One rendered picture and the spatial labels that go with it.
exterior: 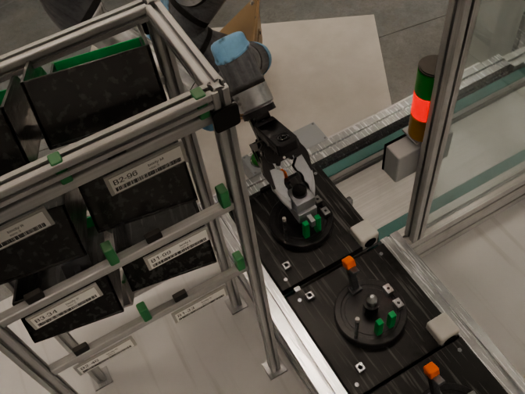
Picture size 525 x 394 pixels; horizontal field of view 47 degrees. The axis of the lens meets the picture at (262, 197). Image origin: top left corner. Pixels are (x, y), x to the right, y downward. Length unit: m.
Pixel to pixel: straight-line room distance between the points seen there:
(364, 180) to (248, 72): 0.43
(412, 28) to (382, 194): 1.97
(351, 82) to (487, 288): 0.70
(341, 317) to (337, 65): 0.87
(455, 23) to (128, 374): 0.93
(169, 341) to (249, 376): 0.19
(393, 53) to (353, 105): 1.49
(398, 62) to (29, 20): 2.10
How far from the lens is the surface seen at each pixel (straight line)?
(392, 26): 3.32
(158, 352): 1.35
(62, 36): 0.73
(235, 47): 1.19
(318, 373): 1.19
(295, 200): 1.21
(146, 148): 0.61
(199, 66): 0.64
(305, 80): 1.77
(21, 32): 3.77
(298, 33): 1.93
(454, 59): 0.93
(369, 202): 1.42
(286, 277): 1.25
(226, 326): 1.34
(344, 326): 1.18
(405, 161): 1.10
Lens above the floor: 2.07
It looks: 54 degrees down
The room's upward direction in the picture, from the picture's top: 9 degrees counter-clockwise
